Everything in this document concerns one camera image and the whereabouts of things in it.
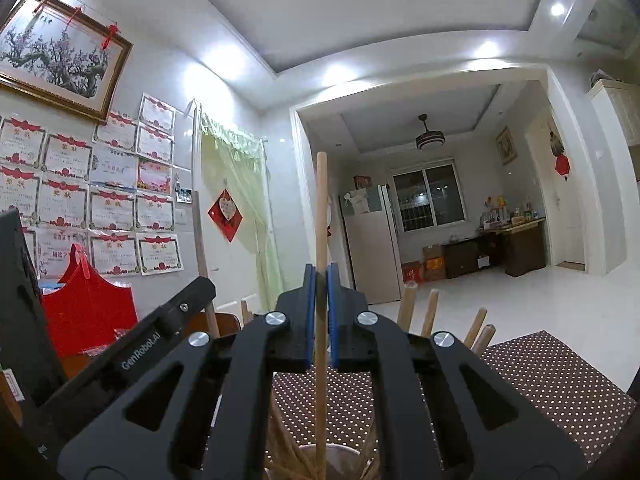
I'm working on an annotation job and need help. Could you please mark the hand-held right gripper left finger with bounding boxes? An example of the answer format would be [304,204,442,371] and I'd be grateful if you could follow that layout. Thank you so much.
[56,262,317,480]

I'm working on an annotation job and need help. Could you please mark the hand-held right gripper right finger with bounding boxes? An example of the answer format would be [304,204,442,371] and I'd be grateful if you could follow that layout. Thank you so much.
[326,262,587,480]

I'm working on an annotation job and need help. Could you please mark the bunch of wooden chopsticks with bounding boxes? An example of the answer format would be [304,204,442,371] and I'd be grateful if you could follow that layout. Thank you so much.
[192,190,497,480]

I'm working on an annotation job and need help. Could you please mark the single wooden chopstick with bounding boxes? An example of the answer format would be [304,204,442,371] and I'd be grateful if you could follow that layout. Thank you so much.
[314,151,331,480]

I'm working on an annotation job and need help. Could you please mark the pink cup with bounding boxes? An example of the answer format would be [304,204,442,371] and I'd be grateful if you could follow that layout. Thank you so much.
[270,440,381,480]

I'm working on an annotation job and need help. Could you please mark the red tote bag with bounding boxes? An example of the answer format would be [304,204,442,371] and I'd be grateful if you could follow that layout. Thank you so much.
[42,243,139,358]

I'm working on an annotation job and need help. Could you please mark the white refrigerator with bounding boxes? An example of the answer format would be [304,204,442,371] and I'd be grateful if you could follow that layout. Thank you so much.
[339,184,403,306]

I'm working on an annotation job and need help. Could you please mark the wooden chair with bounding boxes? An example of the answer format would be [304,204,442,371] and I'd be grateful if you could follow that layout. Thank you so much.
[187,311,244,339]

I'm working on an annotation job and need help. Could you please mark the white interior door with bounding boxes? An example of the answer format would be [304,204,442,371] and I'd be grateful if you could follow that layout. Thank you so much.
[192,105,266,311]
[525,110,586,271]

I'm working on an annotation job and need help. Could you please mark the brown cardboard box stack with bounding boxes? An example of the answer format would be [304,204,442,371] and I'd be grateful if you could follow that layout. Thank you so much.
[422,244,447,281]

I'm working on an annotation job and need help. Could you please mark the red diamond door ornament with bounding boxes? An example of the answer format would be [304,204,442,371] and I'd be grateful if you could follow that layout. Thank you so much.
[208,189,244,243]

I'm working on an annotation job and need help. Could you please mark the dark low cabinet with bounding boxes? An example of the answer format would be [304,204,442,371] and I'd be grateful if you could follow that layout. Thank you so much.
[442,240,483,279]

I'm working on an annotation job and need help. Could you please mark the green sheer curtain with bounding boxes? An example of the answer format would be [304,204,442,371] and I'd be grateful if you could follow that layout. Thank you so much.
[200,112,281,306]

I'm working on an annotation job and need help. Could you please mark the barred window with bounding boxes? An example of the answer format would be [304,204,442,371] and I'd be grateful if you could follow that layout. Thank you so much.
[391,159,468,233]

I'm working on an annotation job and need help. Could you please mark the dark wooden desk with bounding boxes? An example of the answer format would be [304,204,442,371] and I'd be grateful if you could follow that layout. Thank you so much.
[480,220,547,277]

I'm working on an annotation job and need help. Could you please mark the round ceiling fan lamp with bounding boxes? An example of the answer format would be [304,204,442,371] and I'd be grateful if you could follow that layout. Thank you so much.
[414,114,446,151]

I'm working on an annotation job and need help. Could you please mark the cluster of desk bottles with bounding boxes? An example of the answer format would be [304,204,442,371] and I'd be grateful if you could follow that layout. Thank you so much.
[481,196,546,228]

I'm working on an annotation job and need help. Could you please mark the brown polka dot table mat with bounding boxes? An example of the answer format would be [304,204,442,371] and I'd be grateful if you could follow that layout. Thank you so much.
[272,330,638,480]

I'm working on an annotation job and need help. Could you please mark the red hanging door ornament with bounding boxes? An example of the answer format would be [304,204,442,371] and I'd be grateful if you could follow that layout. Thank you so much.
[547,121,572,181]

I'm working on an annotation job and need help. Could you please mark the framed blossom painting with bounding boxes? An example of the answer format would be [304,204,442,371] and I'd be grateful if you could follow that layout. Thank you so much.
[0,0,135,125]

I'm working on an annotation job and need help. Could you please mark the wall of award certificates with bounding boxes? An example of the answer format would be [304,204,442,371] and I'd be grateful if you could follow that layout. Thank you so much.
[0,92,185,278]

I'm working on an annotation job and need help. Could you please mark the framed wall picture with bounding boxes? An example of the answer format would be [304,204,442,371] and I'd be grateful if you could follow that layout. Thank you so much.
[495,126,516,165]

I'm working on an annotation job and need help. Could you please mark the white wall cabinets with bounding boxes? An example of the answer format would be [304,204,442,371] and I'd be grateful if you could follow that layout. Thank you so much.
[587,80,640,181]

